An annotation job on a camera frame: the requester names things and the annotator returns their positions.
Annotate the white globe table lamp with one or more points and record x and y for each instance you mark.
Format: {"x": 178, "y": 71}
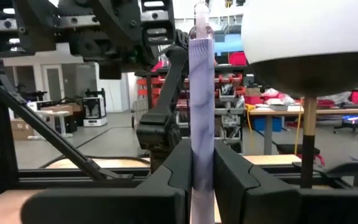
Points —
{"x": 306, "y": 31}

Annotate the white 3D printer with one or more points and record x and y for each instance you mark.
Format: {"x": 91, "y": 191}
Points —
{"x": 94, "y": 109}

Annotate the cardboard box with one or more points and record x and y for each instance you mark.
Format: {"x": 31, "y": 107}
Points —
{"x": 22, "y": 129}

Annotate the long wooden table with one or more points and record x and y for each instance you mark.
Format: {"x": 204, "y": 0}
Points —
{"x": 337, "y": 110}

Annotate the black table clamp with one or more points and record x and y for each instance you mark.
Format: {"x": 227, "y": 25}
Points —
{"x": 353, "y": 172}

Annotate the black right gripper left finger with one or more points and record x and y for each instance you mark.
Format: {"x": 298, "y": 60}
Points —
{"x": 120, "y": 208}

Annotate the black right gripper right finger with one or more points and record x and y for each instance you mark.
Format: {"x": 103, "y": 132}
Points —
{"x": 275, "y": 208}

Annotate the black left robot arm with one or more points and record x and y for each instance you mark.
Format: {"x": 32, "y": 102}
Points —
{"x": 158, "y": 130}

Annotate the shelf with red bins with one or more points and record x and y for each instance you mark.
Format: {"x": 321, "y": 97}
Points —
{"x": 228, "y": 93}

